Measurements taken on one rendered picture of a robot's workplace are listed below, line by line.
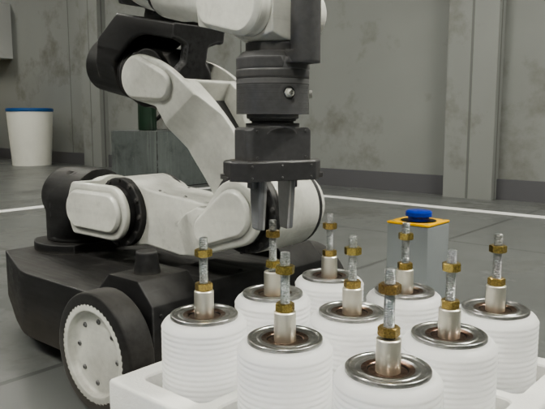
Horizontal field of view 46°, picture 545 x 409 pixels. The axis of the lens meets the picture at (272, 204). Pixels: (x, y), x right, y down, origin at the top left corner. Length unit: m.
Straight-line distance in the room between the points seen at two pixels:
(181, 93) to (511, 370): 0.71
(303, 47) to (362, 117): 3.64
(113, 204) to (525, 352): 0.83
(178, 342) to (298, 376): 0.15
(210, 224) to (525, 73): 3.01
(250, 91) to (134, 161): 3.79
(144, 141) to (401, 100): 1.72
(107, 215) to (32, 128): 5.42
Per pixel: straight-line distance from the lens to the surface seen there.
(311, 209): 1.09
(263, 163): 0.74
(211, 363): 0.69
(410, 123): 4.17
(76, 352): 1.13
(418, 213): 0.98
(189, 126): 1.15
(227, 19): 0.76
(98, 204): 1.33
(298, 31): 0.73
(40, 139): 6.74
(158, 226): 1.26
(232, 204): 1.04
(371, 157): 4.32
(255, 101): 0.74
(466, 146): 3.91
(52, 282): 1.26
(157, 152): 4.31
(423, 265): 0.97
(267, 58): 0.74
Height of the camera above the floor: 0.47
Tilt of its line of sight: 8 degrees down
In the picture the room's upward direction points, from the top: straight up
